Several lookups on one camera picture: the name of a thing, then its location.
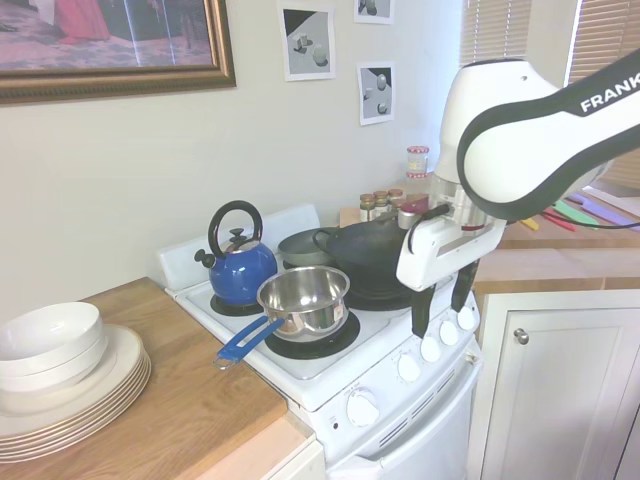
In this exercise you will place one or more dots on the gold framed painting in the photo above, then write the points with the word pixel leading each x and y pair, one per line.
pixel 100 30

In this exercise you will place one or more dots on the paper print three solids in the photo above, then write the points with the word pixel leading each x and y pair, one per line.
pixel 376 95

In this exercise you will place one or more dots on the white cabinet with door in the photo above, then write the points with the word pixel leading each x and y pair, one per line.
pixel 565 390

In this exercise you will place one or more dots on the paper print cube and egg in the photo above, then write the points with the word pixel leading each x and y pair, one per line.
pixel 307 45

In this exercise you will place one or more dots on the glass jar red checked lid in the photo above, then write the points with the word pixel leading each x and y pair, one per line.
pixel 418 161

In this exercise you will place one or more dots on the green knife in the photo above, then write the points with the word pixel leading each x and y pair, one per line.
pixel 570 207

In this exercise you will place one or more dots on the white stove knob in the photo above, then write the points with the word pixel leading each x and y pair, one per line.
pixel 362 408
pixel 448 332
pixel 467 318
pixel 430 349
pixel 408 368

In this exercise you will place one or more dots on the small paper still-life print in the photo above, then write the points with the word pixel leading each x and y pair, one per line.
pixel 372 10

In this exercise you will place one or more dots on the yellow knife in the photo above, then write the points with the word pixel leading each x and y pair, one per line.
pixel 530 224

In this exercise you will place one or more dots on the red knife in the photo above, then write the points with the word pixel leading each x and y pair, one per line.
pixel 560 222

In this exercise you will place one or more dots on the glass spice jar copper lid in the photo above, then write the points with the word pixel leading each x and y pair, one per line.
pixel 396 199
pixel 367 209
pixel 381 204

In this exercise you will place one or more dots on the white ceramic bowl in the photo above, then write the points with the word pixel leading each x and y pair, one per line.
pixel 95 372
pixel 45 330
pixel 85 352

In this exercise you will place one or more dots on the wooden cutting board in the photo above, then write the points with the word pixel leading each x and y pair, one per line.
pixel 350 217

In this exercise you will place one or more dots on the silver cabinet knob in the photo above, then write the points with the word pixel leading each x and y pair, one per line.
pixel 522 336

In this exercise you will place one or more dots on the black stove burner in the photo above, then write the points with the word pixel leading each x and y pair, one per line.
pixel 220 307
pixel 280 350
pixel 380 300

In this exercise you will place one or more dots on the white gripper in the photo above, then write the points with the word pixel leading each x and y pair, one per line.
pixel 435 260

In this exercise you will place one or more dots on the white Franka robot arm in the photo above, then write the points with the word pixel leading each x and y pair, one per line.
pixel 500 150

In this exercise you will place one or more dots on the white plate gold rim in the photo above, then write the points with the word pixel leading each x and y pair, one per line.
pixel 75 419
pixel 75 430
pixel 75 441
pixel 75 424
pixel 122 360
pixel 75 435

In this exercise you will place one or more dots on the wooden window blind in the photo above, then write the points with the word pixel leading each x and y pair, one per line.
pixel 605 30
pixel 495 30

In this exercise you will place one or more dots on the white electric stove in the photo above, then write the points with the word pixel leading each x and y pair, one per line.
pixel 320 372

